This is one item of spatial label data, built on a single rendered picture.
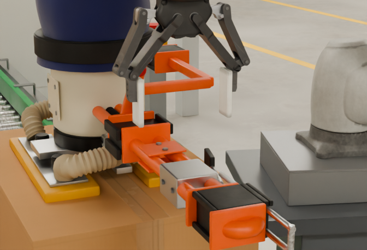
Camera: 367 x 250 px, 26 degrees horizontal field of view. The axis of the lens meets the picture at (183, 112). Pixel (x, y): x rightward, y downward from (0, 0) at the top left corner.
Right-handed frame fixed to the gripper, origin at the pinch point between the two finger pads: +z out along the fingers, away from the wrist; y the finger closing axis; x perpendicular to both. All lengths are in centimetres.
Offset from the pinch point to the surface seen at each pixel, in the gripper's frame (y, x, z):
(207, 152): -4.1, -0.4, 6.8
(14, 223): 21.0, -24.7, 24.1
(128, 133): 4.3, -12.5, 6.4
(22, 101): -15, -209, 53
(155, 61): -21, -68, 8
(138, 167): -3.7, -31.1, 19.5
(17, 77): -24, -265, 56
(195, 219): 4.3, 14.9, 10.0
